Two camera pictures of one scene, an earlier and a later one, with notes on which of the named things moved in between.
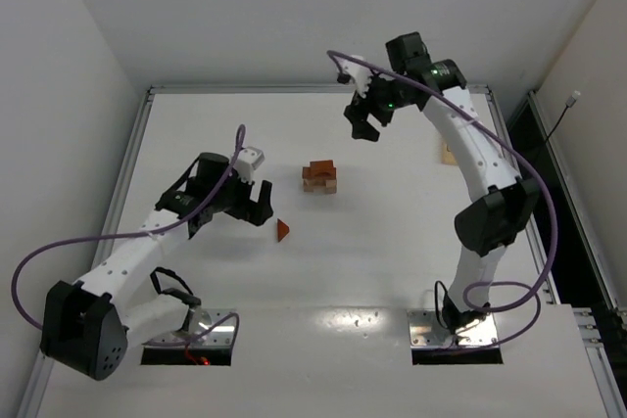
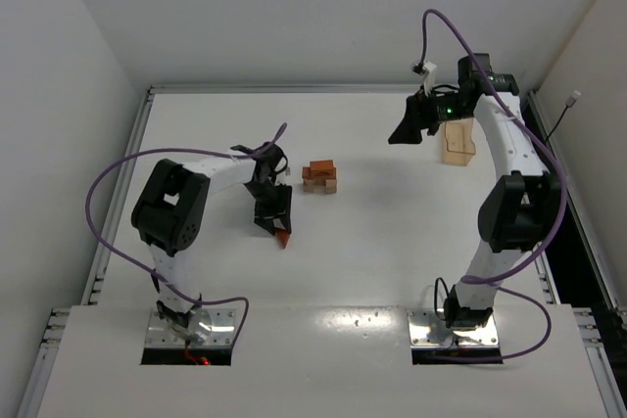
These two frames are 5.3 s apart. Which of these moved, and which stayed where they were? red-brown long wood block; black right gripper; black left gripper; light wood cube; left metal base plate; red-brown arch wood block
Moved: black right gripper; black left gripper
Stayed: light wood cube; red-brown arch wood block; red-brown long wood block; left metal base plate
